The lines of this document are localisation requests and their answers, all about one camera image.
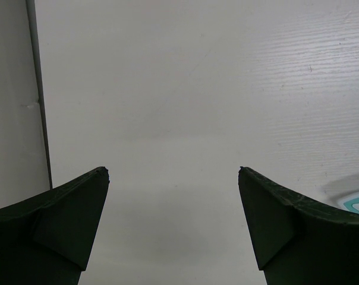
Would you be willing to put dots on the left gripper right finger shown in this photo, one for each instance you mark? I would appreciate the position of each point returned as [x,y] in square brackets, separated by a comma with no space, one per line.
[297,239]

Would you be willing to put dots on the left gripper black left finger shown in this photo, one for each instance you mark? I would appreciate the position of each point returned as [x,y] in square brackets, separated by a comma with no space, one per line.
[48,238]

